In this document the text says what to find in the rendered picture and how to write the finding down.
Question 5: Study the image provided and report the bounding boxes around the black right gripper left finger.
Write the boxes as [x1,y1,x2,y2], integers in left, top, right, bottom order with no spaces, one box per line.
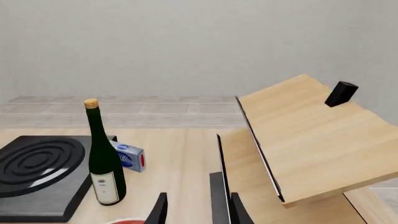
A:
[144,192,169,224]

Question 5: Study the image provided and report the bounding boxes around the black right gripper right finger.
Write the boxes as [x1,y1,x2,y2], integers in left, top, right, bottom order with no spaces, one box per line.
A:
[230,192,256,224]

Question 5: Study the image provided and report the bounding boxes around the white bowl with red rim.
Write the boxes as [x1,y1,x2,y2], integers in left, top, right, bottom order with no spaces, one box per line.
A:
[109,217,147,224]

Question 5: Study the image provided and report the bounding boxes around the flat black stove plate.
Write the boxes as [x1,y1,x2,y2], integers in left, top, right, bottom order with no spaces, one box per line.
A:
[0,134,116,223]

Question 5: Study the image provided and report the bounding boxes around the blue printed food box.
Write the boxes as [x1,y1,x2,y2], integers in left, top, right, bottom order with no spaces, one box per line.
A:
[108,139,147,174]

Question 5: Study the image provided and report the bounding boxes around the dark green wine bottle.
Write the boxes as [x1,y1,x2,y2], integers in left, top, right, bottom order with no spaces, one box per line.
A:
[83,98,127,207]

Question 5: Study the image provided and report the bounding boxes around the pale wooden wine rack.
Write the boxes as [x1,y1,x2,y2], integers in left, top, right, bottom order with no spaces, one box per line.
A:
[209,73,398,224]

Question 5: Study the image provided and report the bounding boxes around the small black block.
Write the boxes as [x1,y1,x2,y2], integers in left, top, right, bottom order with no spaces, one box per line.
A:
[324,80,359,108]

